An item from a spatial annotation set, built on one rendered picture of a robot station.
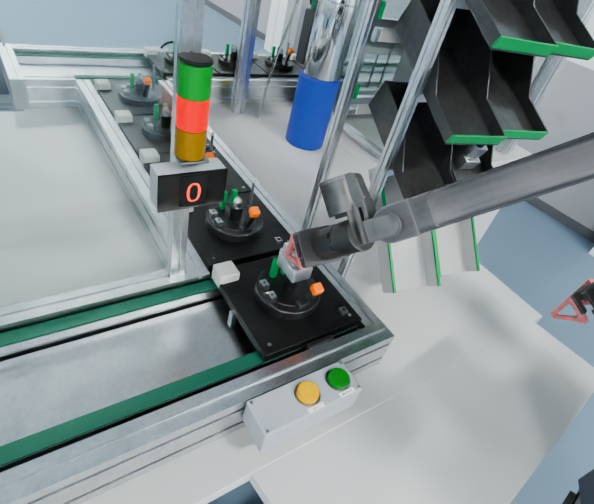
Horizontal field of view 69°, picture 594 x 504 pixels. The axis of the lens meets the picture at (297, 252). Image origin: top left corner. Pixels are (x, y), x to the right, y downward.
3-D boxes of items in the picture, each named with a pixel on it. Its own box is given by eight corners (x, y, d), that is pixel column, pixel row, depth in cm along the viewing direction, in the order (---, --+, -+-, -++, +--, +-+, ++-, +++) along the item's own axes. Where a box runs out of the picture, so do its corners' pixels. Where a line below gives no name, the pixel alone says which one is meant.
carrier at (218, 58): (267, 78, 198) (272, 50, 190) (219, 78, 185) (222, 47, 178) (243, 59, 212) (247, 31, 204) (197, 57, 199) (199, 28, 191)
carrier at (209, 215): (297, 250, 108) (309, 210, 101) (207, 272, 96) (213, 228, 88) (252, 197, 122) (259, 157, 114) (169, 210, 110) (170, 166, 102)
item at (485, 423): (598, 382, 114) (605, 376, 112) (374, 676, 60) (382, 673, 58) (401, 228, 149) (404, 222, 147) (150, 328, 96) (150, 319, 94)
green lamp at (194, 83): (215, 101, 65) (219, 68, 62) (183, 102, 63) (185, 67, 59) (202, 87, 68) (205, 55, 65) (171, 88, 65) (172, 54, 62)
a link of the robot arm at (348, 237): (358, 253, 67) (384, 244, 70) (345, 211, 67) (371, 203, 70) (332, 260, 73) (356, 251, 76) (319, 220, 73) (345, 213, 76)
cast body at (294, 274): (310, 278, 88) (318, 252, 84) (292, 283, 86) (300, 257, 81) (288, 252, 93) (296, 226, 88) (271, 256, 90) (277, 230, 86)
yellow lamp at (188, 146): (209, 160, 71) (212, 132, 68) (180, 163, 69) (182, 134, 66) (197, 145, 74) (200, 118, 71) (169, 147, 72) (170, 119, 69)
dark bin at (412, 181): (459, 213, 92) (484, 195, 86) (410, 217, 86) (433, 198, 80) (414, 107, 101) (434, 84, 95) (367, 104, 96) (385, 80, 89)
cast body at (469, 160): (472, 169, 101) (494, 151, 95) (457, 169, 99) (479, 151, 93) (458, 139, 103) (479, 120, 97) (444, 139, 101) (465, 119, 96)
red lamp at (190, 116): (212, 132, 68) (215, 102, 65) (182, 134, 66) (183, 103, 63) (200, 117, 71) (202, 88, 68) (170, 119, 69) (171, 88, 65)
